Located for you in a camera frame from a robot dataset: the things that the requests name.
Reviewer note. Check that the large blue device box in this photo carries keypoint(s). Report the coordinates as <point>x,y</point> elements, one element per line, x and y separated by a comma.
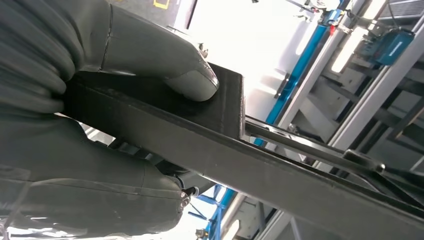
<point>394,46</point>

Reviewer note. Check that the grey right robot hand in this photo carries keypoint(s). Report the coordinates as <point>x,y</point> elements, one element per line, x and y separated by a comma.
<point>149,49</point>

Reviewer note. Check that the vent grille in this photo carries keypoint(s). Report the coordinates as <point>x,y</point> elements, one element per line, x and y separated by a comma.
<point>404,8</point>

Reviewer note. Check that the small blue device box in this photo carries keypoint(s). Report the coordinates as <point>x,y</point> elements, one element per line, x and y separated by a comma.
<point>329,17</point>

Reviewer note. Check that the yellow floor tape square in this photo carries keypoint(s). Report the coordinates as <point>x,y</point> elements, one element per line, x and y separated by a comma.
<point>160,4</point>

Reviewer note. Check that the strip light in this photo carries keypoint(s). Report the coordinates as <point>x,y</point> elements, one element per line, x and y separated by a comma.
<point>348,49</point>

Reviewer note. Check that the aluminium frame post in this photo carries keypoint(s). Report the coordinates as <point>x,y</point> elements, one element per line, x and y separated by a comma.
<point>374,99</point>

